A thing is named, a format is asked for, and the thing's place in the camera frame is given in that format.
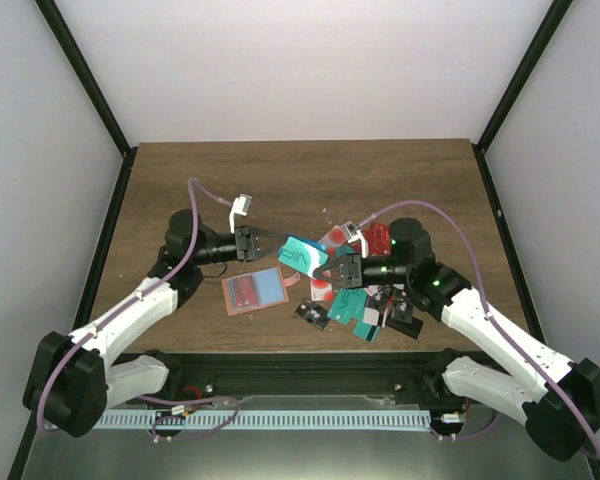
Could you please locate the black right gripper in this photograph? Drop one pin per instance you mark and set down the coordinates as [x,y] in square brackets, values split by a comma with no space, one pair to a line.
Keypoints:
[352,264]

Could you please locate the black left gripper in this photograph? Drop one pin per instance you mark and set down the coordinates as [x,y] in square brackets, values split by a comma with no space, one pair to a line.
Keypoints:
[243,233]

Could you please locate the teal VIP card small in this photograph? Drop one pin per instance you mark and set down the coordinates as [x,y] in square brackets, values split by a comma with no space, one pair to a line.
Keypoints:
[301,256]

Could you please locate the red stripe card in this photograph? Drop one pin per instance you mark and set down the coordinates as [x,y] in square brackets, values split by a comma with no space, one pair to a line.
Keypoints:
[242,292]

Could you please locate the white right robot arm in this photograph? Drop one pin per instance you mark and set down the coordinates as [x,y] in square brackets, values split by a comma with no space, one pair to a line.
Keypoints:
[556,399]

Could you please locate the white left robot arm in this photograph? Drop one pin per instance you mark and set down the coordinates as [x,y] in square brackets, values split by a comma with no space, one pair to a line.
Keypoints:
[76,377]

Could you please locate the white red circle card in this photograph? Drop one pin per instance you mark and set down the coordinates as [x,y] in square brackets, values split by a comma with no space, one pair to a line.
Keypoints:
[321,290]

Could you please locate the teal card large right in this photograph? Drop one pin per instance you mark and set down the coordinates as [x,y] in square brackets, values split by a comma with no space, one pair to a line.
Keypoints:
[350,305]

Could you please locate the black VIP card lower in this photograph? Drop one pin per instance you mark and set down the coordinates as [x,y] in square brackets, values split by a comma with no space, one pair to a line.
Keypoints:
[313,313]

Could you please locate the black vip card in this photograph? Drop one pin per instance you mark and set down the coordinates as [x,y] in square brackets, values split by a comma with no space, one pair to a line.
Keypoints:
[401,311]
[313,313]

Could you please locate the red VIP card behind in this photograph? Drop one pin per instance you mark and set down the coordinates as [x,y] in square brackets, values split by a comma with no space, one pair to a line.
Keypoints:
[377,239]

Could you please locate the black VIP card right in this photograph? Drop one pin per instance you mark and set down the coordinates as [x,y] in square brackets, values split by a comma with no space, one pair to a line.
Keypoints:
[401,311]

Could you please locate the black card right bottom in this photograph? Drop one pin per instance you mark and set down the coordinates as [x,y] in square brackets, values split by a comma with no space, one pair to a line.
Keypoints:
[411,328]

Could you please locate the grey metal tray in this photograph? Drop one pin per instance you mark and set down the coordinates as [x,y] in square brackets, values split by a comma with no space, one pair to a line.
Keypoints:
[504,452]

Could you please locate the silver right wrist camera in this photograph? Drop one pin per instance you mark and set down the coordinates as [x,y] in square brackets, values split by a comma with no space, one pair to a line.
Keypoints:
[353,234]

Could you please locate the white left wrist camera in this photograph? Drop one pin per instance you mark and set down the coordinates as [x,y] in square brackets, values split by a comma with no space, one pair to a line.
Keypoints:
[239,208]

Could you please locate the black aluminium frame rail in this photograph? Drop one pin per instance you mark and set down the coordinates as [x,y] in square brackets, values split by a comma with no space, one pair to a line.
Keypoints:
[298,374]

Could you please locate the white slotted cable duct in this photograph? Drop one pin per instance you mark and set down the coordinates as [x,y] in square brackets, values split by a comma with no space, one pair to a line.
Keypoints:
[297,420]

